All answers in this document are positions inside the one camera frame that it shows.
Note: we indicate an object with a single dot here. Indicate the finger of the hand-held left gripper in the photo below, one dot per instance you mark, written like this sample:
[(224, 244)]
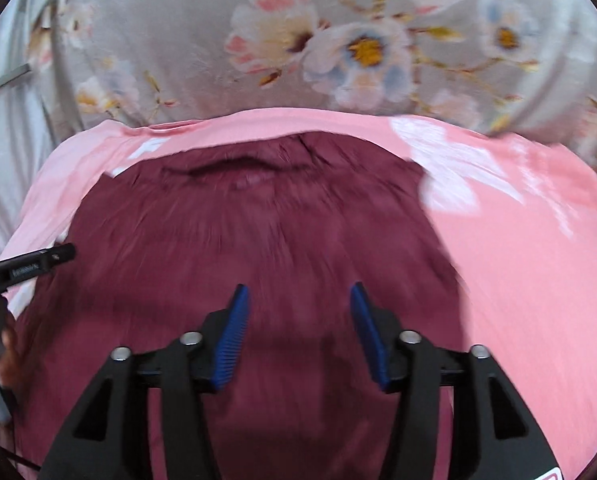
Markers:
[(23, 269)]

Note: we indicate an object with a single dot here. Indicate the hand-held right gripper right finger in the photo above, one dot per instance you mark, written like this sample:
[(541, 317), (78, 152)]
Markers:
[(371, 340)]

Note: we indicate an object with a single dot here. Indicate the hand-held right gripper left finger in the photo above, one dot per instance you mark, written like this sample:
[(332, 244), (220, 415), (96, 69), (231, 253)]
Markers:
[(231, 340)]

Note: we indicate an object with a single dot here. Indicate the maroon puffer jacket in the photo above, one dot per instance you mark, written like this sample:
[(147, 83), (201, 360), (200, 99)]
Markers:
[(258, 240)]

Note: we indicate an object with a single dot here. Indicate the person's left hand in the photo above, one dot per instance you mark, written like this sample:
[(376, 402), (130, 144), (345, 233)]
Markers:
[(11, 360)]

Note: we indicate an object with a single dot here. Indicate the silver white curtain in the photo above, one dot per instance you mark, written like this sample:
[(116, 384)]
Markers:
[(13, 135)]

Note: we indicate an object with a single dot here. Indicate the pink printed blanket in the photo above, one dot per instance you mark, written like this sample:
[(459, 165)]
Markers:
[(528, 285)]

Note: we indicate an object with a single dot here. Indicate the metal rod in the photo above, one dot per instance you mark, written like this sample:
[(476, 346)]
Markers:
[(13, 76)]

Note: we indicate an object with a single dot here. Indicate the grey floral cover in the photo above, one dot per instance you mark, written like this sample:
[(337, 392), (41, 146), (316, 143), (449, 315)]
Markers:
[(178, 35)]

